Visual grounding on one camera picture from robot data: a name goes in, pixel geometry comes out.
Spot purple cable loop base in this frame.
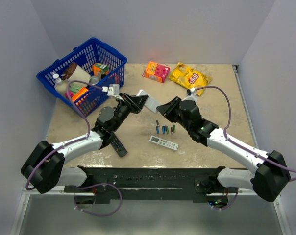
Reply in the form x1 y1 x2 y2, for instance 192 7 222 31
74 183 124 217

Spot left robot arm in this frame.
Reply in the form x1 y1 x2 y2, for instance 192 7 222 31
21 93 149 194

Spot orange pink snack box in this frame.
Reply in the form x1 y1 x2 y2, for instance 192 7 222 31
142 61 170 83

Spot light green packet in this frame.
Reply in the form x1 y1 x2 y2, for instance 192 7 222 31
69 83 82 94

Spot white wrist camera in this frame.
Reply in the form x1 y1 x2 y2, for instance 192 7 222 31
182 88 197 102
102 84 121 99

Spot cream cylindrical container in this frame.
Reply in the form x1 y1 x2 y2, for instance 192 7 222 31
61 62 91 82

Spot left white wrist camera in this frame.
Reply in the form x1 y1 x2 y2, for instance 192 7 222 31
102 84 121 99

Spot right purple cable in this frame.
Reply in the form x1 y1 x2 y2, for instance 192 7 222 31
193 85 296 182

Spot yellow Lays chips bag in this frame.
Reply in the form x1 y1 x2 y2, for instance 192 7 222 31
169 62 213 90

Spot purple cable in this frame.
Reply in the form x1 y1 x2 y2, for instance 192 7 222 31
25 80 107 191
193 85 296 182

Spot small white remote control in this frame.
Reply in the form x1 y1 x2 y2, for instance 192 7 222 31
137 89 161 114

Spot white bottle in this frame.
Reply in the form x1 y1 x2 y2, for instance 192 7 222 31
52 73 67 98

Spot long white remote control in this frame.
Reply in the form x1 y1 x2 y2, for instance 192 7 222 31
149 136 178 151

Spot blue plastic shopping basket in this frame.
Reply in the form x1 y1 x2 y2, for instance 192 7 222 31
36 38 127 116

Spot orange box in basket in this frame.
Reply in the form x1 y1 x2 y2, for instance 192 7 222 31
71 87 89 102

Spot metal tin can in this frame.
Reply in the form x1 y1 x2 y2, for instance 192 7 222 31
89 76 100 85

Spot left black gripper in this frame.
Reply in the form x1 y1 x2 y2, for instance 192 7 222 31
112 93 148 132

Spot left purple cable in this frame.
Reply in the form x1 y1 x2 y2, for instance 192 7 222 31
25 80 107 191

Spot black TV remote control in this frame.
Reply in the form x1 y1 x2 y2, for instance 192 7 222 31
111 136 128 158

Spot orange green juice carton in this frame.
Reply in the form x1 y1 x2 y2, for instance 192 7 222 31
92 63 109 79

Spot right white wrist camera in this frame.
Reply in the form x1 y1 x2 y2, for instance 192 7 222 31
182 88 197 102

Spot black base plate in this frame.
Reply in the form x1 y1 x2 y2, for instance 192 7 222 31
65 166 236 204

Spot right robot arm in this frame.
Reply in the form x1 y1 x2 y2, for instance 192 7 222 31
156 97 291 202

